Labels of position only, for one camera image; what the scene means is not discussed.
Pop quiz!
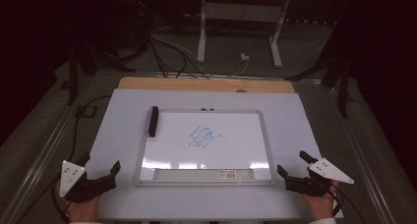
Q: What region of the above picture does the person's right hand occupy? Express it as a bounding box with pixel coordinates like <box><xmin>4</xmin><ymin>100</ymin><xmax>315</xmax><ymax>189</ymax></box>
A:
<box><xmin>301</xmin><ymin>180</ymin><xmax>340</xmax><ymax>222</ymax></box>

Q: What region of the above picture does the dark computer tower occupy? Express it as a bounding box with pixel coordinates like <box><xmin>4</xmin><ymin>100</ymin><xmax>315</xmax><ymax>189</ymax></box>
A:
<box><xmin>128</xmin><ymin>0</ymin><xmax>154</xmax><ymax>52</ymax></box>

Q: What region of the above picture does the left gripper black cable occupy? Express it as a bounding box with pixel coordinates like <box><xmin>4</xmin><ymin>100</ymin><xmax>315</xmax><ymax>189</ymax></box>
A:
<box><xmin>49</xmin><ymin>176</ymin><xmax>72</xmax><ymax>224</ymax></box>

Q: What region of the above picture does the white framed whiteboard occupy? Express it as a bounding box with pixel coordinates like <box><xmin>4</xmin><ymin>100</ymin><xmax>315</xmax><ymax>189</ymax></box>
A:
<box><xmin>133</xmin><ymin>109</ymin><xmax>278</xmax><ymax>187</ymax></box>

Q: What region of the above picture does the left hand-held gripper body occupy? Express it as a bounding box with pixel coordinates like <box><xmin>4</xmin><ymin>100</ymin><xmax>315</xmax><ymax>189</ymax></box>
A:
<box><xmin>58</xmin><ymin>160</ymin><xmax>118</xmax><ymax>204</ymax></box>

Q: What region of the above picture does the person's left hand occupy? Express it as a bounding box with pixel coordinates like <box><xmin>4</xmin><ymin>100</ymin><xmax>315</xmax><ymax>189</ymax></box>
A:
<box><xmin>54</xmin><ymin>180</ymin><xmax>101</xmax><ymax>224</ymax></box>

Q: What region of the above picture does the long black floor cable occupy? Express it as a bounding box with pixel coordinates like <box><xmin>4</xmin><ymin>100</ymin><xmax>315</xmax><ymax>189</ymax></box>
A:
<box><xmin>67</xmin><ymin>94</ymin><xmax>113</xmax><ymax>163</ymax></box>

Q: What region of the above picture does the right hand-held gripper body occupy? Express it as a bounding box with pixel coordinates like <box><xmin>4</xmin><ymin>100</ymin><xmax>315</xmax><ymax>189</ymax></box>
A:
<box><xmin>284</xmin><ymin>157</ymin><xmax>355</xmax><ymax>197</ymax></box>

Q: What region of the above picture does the black tripod stand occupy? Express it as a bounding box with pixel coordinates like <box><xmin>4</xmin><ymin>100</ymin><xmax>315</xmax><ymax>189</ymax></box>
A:
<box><xmin>284</xmin><ymin>21</ymin><xmax>355</xmax><ymax>119</ymax></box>

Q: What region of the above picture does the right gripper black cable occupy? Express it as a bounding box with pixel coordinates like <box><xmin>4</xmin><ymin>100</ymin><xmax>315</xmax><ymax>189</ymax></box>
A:
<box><xmin>328</xmin><ymin>184</ymin><xmax>366</xmax><ymax>224</ymax></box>

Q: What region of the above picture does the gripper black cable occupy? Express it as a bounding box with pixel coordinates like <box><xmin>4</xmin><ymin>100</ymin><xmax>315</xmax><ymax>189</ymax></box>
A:
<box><xmin>328</xmin><ymin>184</ymin><xmax>366</xmax><ymax>224</ymax></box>
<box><xmin>49</xmin><ymin>176</ymin><xmax>72</xmax><ymax>224</ymax></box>

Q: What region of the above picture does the large white table sheet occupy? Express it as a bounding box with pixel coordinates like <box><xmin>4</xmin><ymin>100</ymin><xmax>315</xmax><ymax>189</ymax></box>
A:
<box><xmin>86</xmin><ymin>88</ymin><xmax>344</xmax><ymax>222</ymax></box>

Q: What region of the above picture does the purple and black whiteboard eraser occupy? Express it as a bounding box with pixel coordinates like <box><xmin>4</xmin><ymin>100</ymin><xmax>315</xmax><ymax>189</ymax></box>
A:
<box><xmin>146</xmin><ymin>105</ymin><xmax>160</xmax><ymax>139</ymax></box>

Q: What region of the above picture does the metal floor rail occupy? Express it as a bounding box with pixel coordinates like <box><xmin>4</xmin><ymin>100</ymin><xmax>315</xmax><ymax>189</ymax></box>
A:
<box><xmin>323</xmin><ymin>83</ymin><xmax>399</xmax><ymax>224</ymax></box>
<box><xmin>0</xmin><ymin>74</ymin><xmax>96</xmax><ymax>224</ymax></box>
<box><xmin>93</xmin><ymin>68</ymin><xmax>324</xmax><ymax>85</ymax></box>

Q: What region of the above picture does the white floor cable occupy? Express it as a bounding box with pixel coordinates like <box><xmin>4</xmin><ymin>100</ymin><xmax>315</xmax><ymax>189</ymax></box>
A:
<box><xmin>150</xmin><ymin>31</ymin><xmax>249</xmax><ymax>78</ymax></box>

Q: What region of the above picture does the black floor cable bundle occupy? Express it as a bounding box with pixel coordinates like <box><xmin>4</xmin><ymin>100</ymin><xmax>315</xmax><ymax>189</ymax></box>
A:
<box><xmin>148</xmin><ymin>36</ymin><xmax>210</xmax><ymax>81</ymax></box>

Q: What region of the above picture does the black square floor plate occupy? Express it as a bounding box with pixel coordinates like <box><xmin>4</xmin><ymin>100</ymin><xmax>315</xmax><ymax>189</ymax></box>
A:
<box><xmin>75</xmin><ymin>104</ymin><xmax>98</xmax><ymax>119</ymax></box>

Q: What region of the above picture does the white metal stand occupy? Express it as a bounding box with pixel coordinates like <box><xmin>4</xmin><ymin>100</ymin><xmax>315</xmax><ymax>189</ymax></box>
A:
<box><xmin>196</xmin><ymin>0</ymin><xmax>294</xmax><ymax>69</ymax></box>

